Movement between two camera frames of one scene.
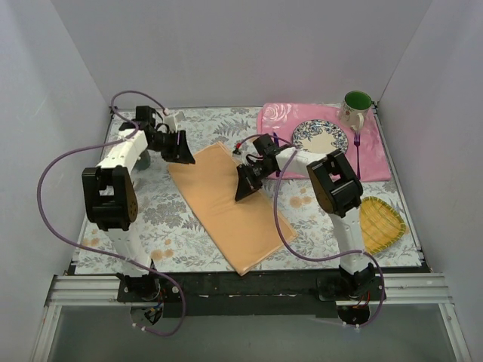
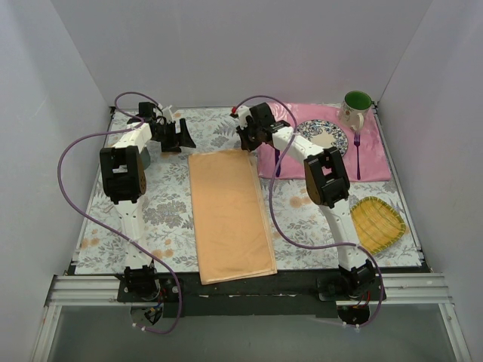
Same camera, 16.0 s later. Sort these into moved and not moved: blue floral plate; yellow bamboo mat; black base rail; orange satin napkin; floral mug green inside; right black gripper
Moved: orange satin napkin; right black gripper
Not moved: black base rail; floral mug green inside; blue floral plate; yellow bamboo mat
